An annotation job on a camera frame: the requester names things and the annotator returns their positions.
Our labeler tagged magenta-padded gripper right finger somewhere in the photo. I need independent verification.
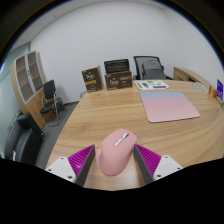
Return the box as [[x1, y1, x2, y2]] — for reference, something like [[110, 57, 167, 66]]
[[133, 143, 184, 185]]

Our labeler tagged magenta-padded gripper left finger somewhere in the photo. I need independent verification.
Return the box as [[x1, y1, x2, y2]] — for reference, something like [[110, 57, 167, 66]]
[[45, 144, 97, 188]]

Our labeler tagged pink computer mouse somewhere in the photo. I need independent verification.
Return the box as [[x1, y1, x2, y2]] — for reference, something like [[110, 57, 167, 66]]
[[95, 128, 138, 177]]

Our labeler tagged pink and blue mouse pad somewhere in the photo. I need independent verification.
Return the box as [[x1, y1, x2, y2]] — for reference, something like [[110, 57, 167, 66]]
[[139, 91, 201, 124]]

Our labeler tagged black armchair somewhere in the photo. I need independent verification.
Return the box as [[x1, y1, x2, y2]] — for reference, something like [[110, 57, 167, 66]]
[[3, 112, 45, 166]]

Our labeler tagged black visitor chair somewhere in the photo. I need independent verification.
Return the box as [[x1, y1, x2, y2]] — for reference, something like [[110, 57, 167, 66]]
[[40, 79, 61, 127]]

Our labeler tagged white sheet with coloured stickers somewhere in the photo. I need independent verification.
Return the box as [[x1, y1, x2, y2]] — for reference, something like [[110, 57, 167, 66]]
[[134, 79, 170, 91]]

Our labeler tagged white round disc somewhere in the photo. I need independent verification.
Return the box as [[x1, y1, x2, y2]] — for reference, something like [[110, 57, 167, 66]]
[[193, 81, 209, 93]]

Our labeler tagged small orange wooden stand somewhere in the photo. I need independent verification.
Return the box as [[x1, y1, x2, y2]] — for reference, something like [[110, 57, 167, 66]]
[[209, 85, 218, 98]]

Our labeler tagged wooden shelf unit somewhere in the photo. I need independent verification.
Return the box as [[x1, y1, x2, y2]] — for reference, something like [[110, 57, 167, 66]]
[[10, 50, 48, 131]]

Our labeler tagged wooden side desk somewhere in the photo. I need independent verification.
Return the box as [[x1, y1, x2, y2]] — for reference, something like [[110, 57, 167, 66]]
[[173, 66, 214, 93]]

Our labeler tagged purple card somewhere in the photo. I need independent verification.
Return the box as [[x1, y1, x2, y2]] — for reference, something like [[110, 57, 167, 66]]
[[215, 78, 224, 101]]

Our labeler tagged tall brown cardboard box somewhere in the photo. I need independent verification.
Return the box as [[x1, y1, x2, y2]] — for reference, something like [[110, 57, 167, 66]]
[[81, 65, 104, 93]]

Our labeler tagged grey backpack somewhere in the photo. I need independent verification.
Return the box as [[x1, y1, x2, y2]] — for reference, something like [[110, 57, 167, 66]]
[[141, 59, 167, 80]]

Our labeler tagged wide brown cardboard box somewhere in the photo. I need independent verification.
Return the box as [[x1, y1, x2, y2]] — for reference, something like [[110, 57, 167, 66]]
[[104, 70, 134, 91]]

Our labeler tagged black mesh office chair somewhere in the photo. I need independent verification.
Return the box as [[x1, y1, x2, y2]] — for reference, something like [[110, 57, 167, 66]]
[[133, 55, 174, 81]]

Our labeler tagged black cardboard box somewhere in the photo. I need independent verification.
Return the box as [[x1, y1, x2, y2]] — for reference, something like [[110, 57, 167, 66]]
[[103, 58, 131, 74]]

